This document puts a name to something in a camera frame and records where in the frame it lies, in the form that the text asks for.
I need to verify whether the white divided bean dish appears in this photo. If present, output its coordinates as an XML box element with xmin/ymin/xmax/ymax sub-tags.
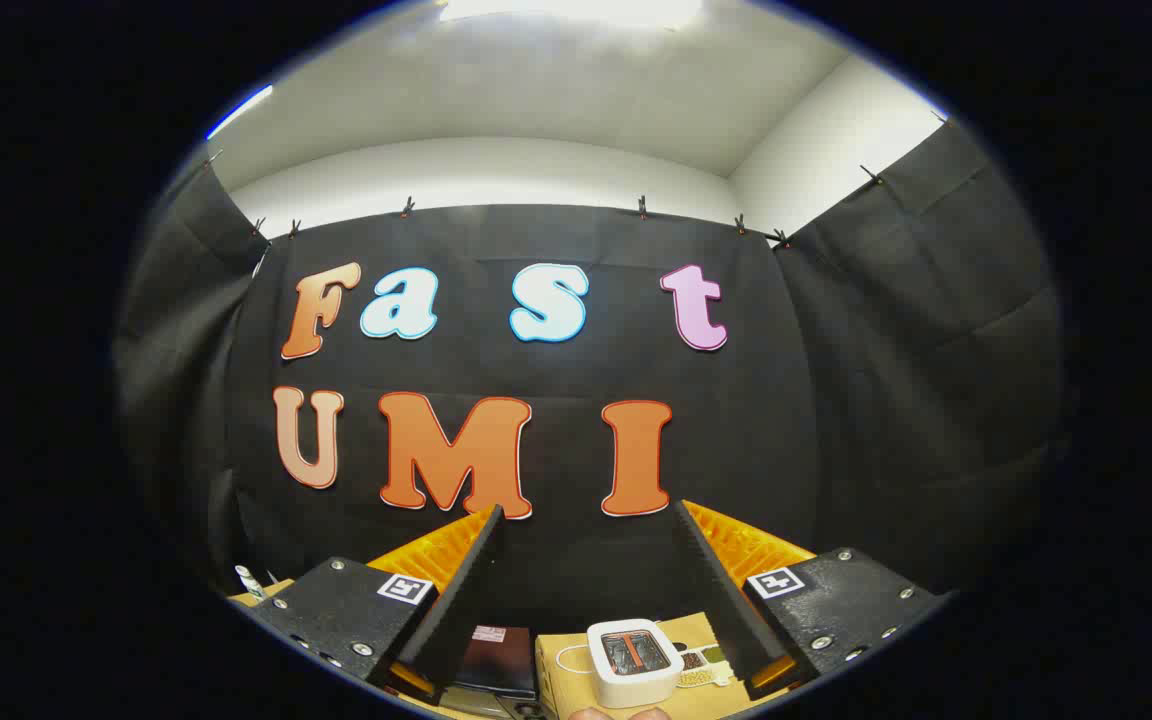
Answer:
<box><xmin>676</xmin><ymin>641</ymin><xmax>737</xmax><ymax>690</ymax></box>

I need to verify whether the ceiling light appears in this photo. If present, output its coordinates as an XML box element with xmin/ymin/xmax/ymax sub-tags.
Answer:
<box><xmin>436</xmin><ymin>0</ymin><xmax>707</xmax><ymax>31</ymax></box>

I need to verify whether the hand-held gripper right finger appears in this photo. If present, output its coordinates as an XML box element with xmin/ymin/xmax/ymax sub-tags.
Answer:
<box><xmin>673</xmin><ymin>499</ymin><xmax>949</xmax><ymax>701</ymax></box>

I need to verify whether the black toaster oven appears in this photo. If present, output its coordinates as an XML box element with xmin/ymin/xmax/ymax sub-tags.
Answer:
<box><xmin>454</xmin><ymin>624</ymin><xmax>538</xmax><ymax>703</ymax></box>

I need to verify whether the white slot toaster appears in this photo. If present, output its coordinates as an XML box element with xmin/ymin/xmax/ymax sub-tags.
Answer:
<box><xmin>586</xmin><ymin>618</ymin><xmax>685</xmax><ymax>710</ymax></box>

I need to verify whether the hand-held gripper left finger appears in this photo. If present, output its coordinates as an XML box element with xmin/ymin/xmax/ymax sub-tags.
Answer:
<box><xmin>249</xmin><ymin>504</ymin><xmax>509</xmax><ymax>706</ymax></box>

